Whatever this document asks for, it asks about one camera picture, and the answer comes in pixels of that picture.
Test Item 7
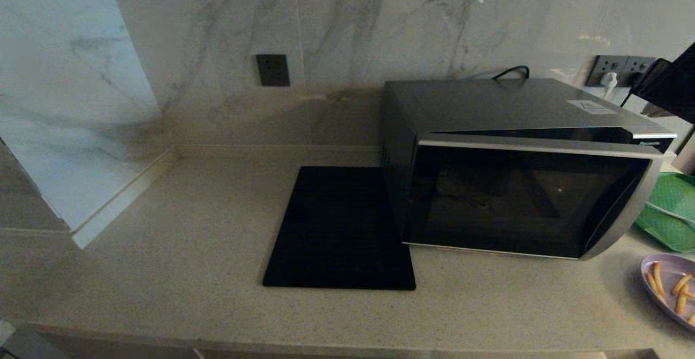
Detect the black power cable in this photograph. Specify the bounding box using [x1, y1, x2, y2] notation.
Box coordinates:
[491, 65, 635, 110]

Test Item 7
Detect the silver microwave oven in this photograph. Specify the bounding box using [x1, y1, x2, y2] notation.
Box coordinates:
[379, 79, 678, 261]

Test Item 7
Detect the dark double wall socket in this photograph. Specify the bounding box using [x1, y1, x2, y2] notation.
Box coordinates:
[586, 55, 658, 88]

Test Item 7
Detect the purple plate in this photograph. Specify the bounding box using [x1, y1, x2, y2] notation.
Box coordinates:
[641, 254, 695, 332]

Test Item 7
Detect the dark glass microwave door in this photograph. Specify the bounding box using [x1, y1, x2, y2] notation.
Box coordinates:
[405, 133, 666, 261]

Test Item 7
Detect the white label sticker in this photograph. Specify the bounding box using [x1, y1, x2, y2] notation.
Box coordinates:
[567, 99, 618, 115]

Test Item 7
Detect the black induction cooktop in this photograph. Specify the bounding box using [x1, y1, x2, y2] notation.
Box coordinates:
[262, 166, 417, 291]

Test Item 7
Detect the green plastic tray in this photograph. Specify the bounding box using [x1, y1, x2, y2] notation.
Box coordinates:
[634, 172, 695, 254]

